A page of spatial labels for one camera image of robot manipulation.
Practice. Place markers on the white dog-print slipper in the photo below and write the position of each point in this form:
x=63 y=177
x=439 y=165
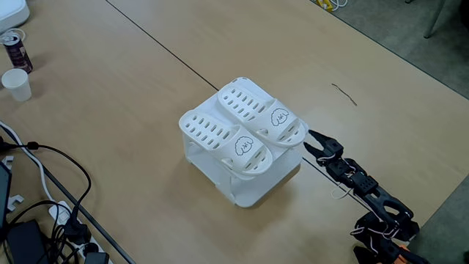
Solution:
x=264 y=108
x=229 y=144

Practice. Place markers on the white plastic shoe rack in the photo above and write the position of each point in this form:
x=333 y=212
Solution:
x=256 y=187

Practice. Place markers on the yellow connector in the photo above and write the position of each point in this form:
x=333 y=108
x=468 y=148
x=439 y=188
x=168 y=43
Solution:
x=324 y=4

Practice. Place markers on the grey chair leg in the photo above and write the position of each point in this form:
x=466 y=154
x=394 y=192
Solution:
x=434 y=20

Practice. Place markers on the wide black power adapter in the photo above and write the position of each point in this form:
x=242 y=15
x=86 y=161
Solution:
x=97 y=259

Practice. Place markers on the tall black power adapter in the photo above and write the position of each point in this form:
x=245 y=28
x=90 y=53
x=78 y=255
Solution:
x=91 y=248

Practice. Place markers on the black power plug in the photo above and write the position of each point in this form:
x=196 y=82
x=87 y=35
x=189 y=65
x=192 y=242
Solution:
x=77 y=231

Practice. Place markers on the white power strip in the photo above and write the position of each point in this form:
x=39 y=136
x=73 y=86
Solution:
x=60 y=214

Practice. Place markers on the flat black power brick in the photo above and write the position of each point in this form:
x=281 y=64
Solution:
x=25 y=242

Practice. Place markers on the white paper cup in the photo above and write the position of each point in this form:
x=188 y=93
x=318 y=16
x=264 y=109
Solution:
x=18 y=88

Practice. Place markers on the dark purple drink can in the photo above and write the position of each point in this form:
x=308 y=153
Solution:
x=18 y=55

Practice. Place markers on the white printed bracket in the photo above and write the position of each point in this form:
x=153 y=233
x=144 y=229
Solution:
x=7 y=161
x=14 y=201

